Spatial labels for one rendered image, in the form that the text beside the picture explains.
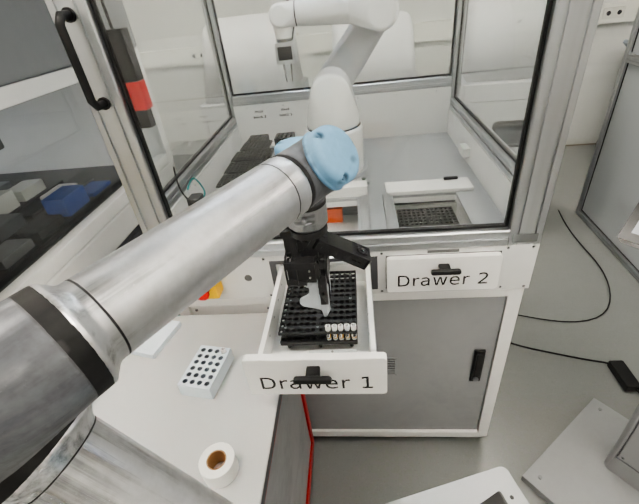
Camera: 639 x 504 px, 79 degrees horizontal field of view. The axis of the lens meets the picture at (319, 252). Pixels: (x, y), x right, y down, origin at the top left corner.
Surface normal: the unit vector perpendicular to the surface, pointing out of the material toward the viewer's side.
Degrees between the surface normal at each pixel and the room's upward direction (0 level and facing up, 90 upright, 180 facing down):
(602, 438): 5
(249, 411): 0
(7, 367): 49
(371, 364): 90
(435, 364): 90
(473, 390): 90
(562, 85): 90
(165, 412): 0
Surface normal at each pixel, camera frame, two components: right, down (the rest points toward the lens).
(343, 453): -0.11, -0.82
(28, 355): 0.44, -0.27
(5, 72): 0.99, -0.05
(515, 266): -0.07, 0.57
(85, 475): 0.62, -0.19
